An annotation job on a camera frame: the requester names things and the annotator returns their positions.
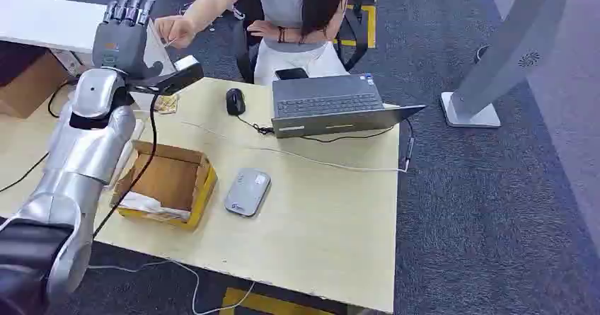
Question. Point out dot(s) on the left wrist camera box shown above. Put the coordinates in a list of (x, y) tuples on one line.
[(176, 76)]

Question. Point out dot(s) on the black computer mouse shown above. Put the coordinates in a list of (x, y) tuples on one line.
[(235, 102)]

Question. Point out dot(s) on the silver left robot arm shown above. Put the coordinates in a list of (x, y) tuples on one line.
[(84, 149)]

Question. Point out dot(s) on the white table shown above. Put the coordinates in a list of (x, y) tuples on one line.
[(47, 22)]

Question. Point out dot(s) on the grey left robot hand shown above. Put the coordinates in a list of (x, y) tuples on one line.
[(119, 43)]

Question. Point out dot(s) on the grey laptop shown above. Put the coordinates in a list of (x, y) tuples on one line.
[(328, 104)]

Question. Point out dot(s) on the person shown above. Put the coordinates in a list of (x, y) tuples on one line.
[(290, 17)]

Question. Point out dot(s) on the brown cardboard box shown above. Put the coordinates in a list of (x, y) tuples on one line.
[(30, 85)]

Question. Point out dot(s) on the wooden card box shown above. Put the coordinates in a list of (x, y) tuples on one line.
[(164, 179)]

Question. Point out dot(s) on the yellow floor tape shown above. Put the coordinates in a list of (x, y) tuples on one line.
[(370, 24), (262, 303)]

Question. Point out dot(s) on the white cards in box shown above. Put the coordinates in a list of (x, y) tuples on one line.
[(150, 206)]

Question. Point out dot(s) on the person's right hand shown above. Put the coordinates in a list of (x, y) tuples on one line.
[(174, 30)]

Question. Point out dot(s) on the pale card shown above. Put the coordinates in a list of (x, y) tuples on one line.
[(159, 52)]

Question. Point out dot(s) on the grey card reader device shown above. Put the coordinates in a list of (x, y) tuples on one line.
[(247, 192)]

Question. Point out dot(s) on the black smartphone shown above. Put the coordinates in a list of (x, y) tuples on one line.
[(291, 73)]

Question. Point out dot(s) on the person's left hand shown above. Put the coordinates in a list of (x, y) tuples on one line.
[(262, 28)]

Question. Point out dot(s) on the grey stand with white base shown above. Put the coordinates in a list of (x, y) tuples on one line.
[(506, 59)]

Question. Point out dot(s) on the person's hand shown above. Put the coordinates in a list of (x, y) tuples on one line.
[(262, 28), (174, 30)]

